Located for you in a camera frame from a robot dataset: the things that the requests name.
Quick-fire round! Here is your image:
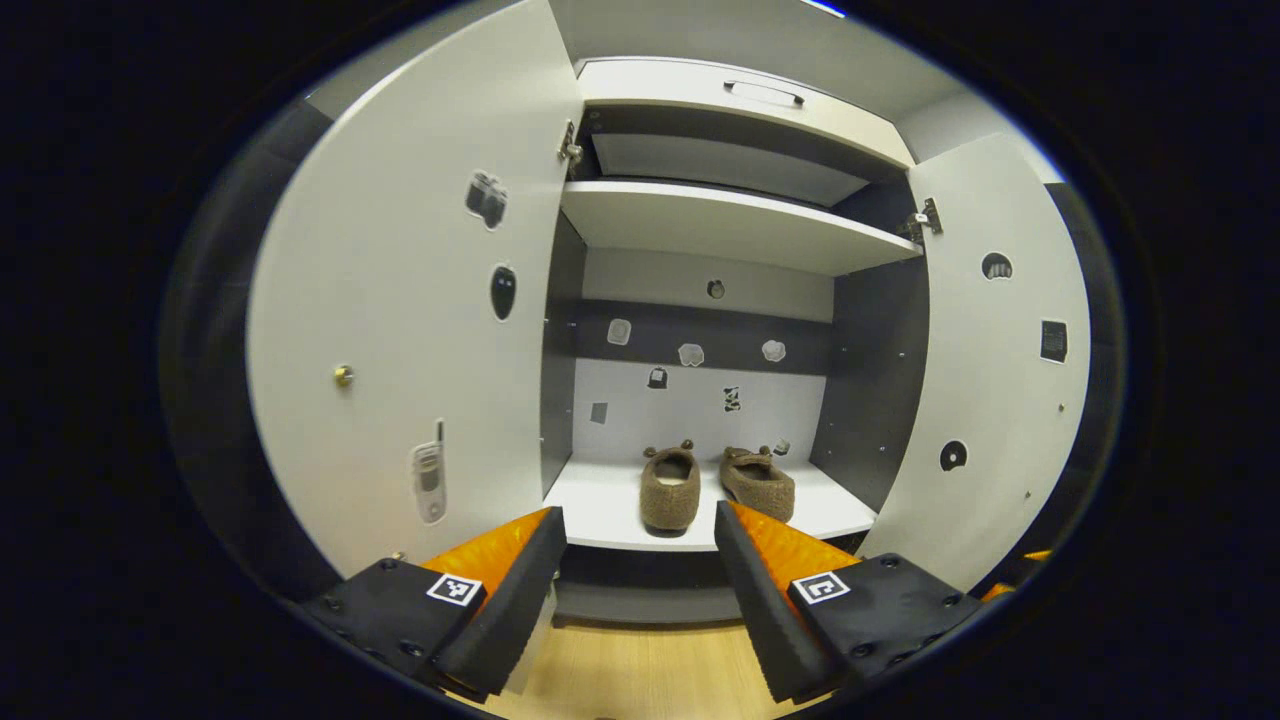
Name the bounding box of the white cabinet door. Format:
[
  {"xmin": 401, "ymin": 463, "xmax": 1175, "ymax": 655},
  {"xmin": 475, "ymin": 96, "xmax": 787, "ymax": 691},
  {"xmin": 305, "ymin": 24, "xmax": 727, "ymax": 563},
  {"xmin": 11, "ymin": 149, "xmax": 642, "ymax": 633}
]
[
  {"xmin": 858, "ymin": 135, "xmax": 1091, "ymax": 593},
  {"xmin": 248, "ymin": 0, "xmax": 586, "ymax": 583}
]

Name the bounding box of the grey drawer handle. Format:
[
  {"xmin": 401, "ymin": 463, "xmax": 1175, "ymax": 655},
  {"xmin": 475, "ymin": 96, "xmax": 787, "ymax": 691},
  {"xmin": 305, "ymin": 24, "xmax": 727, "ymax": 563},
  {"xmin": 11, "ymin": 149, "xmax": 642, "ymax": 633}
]
[{"xmin": 724, "ymin": 80, "xmax": 806, "ymax": 108}]

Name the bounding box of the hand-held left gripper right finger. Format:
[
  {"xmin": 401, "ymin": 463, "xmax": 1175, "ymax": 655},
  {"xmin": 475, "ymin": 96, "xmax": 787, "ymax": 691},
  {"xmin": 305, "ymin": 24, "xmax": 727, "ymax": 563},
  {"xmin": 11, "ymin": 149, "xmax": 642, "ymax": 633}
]
[{"xmin": 713, "ymin": 500, "xmax": 986, "ymax": 704}]

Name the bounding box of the brown fuzzy shoe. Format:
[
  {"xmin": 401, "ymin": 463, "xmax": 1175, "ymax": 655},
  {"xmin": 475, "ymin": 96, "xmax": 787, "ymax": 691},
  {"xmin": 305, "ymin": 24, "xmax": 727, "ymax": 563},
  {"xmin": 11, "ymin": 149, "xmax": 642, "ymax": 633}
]
[
  {"xmin": 640, "ymin": 440, "xmax": 701, "ymax": 532},
  {"xmin": 720, "ymin": 445, "xmax": 797, "ymax": 523}
]

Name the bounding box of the white shoe cabinet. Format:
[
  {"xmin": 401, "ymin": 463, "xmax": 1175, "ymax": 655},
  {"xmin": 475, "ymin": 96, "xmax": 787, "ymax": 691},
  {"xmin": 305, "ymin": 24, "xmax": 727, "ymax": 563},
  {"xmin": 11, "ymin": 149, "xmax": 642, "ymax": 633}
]
[{"xmin": 540, "ymin": 55, "xmax": 931, "ymax": 626}]

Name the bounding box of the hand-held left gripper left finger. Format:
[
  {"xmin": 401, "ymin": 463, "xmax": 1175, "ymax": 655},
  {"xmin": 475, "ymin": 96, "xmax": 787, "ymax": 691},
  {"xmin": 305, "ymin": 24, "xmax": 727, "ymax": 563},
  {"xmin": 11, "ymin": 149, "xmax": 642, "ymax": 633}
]
[{"xmin": 300, "ymin": 505, "xmax": 568, "ymax": 701}]

